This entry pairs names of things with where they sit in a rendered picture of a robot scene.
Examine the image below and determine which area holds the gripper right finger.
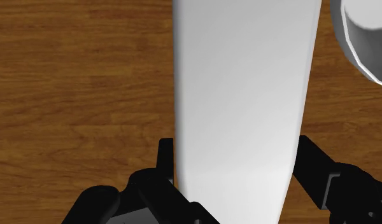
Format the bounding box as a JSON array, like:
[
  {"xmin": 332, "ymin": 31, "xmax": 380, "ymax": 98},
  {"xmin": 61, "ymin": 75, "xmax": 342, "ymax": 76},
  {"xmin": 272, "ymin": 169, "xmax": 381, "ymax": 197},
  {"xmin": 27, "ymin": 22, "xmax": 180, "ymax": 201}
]
[{"xmin": 292, "ymin": 134, "xmax": 382, "ymax": 224}]

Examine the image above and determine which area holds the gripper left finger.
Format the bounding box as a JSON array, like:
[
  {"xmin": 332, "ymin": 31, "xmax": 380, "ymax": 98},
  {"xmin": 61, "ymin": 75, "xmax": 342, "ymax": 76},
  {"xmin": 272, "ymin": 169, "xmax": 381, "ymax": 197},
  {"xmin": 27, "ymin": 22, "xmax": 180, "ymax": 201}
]
[{"xmin": 61, "ymin": 137, "xmax": 222, "ymax": 224}]

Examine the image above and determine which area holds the tall white bottle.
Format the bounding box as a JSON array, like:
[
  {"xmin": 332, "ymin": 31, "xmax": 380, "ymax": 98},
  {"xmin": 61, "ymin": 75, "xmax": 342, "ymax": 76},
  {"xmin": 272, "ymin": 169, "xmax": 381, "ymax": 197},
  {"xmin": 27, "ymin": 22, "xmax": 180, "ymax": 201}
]
[{"xmin": 172, "ymin": 0, "xmax": 323, "ymax": 224}]

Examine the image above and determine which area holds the white round cup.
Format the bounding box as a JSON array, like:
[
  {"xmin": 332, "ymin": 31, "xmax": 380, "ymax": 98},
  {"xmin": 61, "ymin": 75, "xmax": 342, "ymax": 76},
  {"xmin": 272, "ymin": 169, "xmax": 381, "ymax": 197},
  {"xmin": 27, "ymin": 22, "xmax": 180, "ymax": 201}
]
[{"xmin": 329, "ymin": 0, "xmax": 382, "ymax": 90}]

